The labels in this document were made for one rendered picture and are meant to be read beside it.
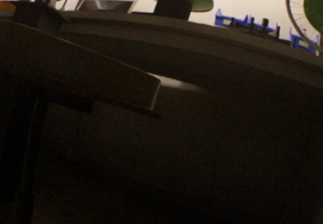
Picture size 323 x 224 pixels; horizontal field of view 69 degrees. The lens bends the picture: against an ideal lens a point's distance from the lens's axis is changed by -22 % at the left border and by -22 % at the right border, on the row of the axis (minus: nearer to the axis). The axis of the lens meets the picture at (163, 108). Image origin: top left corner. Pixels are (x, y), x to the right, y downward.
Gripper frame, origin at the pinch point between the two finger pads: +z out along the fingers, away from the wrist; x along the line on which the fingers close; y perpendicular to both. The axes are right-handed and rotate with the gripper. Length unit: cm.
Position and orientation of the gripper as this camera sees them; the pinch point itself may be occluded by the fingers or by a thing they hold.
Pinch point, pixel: (107, 1)
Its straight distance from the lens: 136.1
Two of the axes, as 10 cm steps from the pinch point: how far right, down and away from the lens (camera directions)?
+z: 1.8, 9.8, -0.5
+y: 9.8, -1.8, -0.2
